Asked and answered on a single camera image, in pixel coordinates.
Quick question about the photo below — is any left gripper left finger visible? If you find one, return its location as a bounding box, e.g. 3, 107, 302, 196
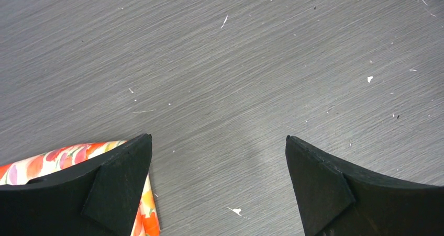
1, 134, 152, 235

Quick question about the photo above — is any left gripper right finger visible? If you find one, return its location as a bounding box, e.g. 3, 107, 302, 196
285, 136, 443, 235

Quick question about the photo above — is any orange floral cloth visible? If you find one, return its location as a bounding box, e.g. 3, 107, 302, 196
1, 140, 161, 235

